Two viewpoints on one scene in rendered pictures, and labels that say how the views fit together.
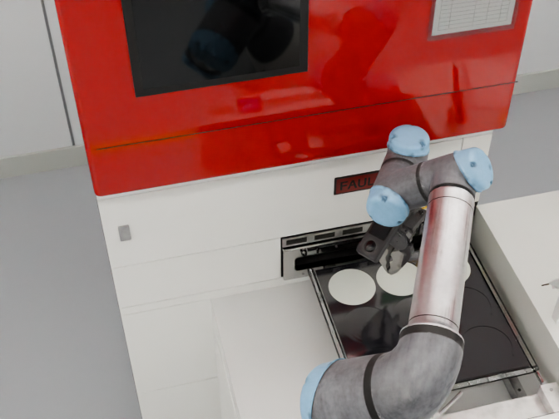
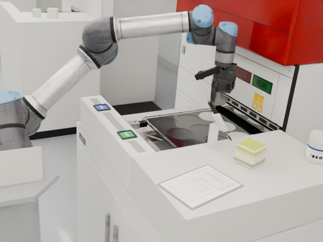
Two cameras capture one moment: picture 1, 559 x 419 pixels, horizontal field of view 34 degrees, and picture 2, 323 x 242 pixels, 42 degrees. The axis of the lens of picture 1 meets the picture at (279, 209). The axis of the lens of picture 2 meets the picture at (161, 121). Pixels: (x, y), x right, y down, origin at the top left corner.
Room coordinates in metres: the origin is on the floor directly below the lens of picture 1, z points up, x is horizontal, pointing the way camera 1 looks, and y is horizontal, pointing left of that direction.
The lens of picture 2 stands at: (0.60, -1.74, 1.62)
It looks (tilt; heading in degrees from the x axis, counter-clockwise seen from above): 24 degrees down; 75
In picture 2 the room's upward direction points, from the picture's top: 5 degrees clockwise
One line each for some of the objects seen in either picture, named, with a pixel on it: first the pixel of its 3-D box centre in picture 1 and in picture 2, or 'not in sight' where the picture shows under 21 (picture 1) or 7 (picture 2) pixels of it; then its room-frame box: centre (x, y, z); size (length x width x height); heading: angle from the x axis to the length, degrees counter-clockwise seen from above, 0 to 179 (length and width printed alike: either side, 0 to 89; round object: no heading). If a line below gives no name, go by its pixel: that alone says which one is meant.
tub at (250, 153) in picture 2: not in sight; (250, 153); (1.20, -0.67, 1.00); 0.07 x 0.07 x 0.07; 32
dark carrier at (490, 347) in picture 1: (417, 316); (202, 130); (1.17, -0.28, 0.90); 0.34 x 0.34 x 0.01; 13
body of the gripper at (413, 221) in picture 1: (401, 215); (223, 76); (1.25, -0.24, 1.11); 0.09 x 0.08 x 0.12; 145
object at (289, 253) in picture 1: (378, 246); (241, 122); (1.37, -0.22, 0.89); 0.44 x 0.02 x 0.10; 103
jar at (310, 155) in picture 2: not in sight; (318, 147); (1.44, -0.67, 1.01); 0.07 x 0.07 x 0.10
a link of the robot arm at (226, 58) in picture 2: not in sight; (224, 56); (1.25, -0.23, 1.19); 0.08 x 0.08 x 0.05
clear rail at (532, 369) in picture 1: (449, 387); (163, 137); (1.00, -0.33, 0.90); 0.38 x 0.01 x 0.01; 103
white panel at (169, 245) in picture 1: (300, 216); (224, 81); (1.35, -0.04, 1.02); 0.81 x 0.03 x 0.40; 103
